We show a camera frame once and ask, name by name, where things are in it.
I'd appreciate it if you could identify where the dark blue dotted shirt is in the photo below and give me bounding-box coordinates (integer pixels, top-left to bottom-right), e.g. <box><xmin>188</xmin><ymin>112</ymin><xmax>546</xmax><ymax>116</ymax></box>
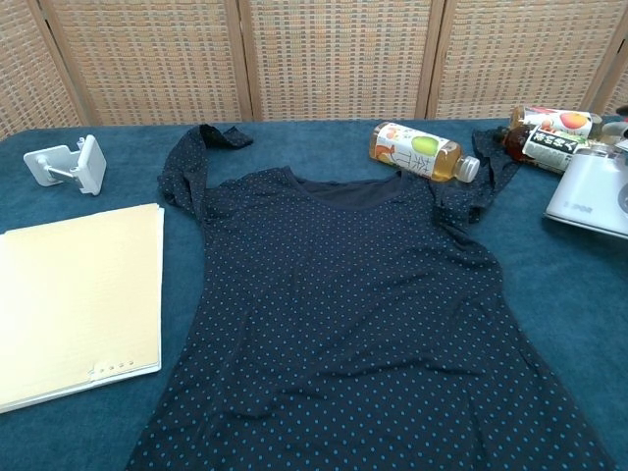
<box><xmin>125</xmin><ymin>125</ymin><xmax>618</xmax><ymax>471</ymax></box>

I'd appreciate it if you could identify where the dark tea bottle black label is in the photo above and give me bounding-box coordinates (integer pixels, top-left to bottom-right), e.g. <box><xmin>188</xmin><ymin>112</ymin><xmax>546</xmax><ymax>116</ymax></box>
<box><xmin>499</xmin><ymin>123</ymin><xmax>590</xmax><ymax>176</ymax></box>

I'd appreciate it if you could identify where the tea bottle green apple label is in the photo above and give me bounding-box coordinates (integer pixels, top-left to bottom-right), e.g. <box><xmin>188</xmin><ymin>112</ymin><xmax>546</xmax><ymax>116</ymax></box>
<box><xmin>368</xmin><ymin>121</ymin><xmax>482</xmax><ymax>184</ymax></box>

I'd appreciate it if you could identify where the woven folding screen panel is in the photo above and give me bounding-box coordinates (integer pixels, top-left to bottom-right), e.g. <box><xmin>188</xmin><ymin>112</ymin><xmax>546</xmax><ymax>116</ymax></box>
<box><xmin>237</xmin><ymin>0</ymin><xmax>445</xmax><ymax>124</ymax></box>
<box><xmin>0</xmin><ymin>0</ymin><xmax>87</xmax><ymax>141</ymax></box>
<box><xmin>586</xmin><ymin>0</ymin><xmax>628</xmax><ymax>119</ymax></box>
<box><xmin>416</xmin><ymin>0</ymin><xmax>622</xmax><ymax>122</ymax></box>
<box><xmin>38</xmin><ymin>0</ymin><xmax>254</xmax><ymax>127</ymax></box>

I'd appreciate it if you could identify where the white handheld steamer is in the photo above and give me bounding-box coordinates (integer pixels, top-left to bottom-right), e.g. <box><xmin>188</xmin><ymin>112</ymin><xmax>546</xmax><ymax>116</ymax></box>
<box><xmin>543</xmin><ymin>141</ymin><xmax>628</xmax><ymax>237</ymax></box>

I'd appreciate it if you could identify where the white folding phone stand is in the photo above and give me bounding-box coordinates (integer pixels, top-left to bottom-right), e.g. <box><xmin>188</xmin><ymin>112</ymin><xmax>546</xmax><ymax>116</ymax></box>
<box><xmin>23</xmin><ymin>134</ymin><xmax>108</xmax><ymax>197</ymax></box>

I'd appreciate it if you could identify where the teal felt table cover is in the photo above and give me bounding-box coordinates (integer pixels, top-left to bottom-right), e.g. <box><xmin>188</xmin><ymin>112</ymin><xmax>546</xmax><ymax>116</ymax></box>
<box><xmin>0</xmin><ymin>115</ymin><xmax>628</xmax><ymax>471</ymax></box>

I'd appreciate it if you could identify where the tea bottle peach label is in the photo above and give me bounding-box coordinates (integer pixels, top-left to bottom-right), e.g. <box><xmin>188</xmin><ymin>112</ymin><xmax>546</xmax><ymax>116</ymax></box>
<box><xmin>509</xmin><ymin>106</ymin><xmax>605</xmax><ymax>144</ymax></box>

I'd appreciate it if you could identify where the beige file folder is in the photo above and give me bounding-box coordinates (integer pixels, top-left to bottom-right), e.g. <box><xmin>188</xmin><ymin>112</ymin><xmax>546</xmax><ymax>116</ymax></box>
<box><xmin>0</xmin><ymin>201</ymin><xmax>166</xmax><ymax>416</ymax></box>

